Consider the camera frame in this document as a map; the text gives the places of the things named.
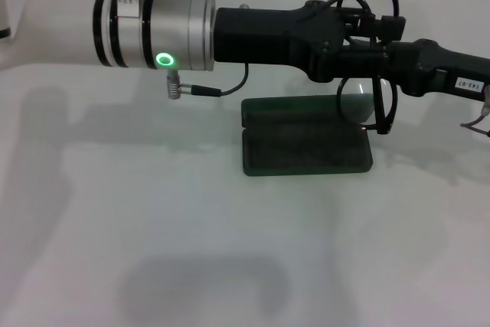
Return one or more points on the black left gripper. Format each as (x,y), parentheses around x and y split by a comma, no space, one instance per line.
(268,36)

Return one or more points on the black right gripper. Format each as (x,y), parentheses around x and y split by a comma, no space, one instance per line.
(428,66)

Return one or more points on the black framed glasses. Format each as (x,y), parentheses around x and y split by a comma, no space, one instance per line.
(383,120)

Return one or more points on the green glasses case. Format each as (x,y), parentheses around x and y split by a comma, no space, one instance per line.
(306,151)

